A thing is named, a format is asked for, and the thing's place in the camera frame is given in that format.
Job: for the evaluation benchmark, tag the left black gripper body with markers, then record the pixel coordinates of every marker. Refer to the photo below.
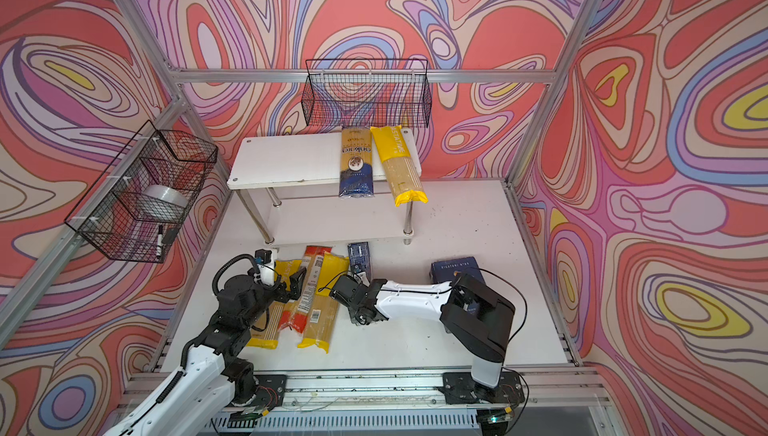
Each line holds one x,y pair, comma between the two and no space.
261,298

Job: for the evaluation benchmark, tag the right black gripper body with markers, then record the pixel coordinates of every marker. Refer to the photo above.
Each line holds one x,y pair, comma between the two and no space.
354,315

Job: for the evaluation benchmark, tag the red spaghetti bag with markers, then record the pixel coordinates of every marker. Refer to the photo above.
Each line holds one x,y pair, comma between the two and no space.
295,314

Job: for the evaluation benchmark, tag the yellow spaghetti bag long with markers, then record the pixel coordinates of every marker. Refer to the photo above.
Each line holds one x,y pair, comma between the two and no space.
322,315

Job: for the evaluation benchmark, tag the blue spaghetti box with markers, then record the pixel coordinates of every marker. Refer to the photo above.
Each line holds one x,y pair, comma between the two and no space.
360,263

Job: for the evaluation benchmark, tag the dark blue spaghetti bag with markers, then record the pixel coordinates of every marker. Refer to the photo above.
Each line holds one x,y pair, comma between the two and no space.
356,172

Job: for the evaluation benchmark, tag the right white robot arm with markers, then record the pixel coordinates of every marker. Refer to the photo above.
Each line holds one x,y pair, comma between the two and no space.
476,315

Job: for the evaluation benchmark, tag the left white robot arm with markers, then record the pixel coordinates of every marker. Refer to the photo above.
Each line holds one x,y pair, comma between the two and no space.
211,374

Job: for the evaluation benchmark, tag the blue Barilla pasta box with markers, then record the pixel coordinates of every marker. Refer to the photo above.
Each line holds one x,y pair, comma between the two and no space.
449,269

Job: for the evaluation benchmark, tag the white shelf with metal legs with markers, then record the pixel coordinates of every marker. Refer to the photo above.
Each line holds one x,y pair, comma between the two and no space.
289,187

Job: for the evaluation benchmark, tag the black marker pen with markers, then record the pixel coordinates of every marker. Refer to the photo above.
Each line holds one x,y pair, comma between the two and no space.
159,247

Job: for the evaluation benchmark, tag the silver tape roll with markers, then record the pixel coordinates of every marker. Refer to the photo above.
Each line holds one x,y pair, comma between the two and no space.
166,194

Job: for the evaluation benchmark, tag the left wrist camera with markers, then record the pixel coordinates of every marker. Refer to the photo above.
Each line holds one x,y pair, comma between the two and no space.
265,273

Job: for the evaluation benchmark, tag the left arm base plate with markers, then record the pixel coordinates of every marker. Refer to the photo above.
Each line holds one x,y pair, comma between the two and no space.
262,391

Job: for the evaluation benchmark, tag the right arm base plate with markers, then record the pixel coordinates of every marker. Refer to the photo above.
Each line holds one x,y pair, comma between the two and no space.
459,388

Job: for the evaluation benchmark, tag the black wire basket left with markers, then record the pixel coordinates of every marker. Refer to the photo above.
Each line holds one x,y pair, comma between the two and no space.
120,221

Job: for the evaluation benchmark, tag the black wire basket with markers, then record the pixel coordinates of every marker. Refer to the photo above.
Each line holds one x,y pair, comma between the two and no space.
365,92
120,221

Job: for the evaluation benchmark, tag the black wire basket back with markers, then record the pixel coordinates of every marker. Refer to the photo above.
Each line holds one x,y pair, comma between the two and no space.
365,92

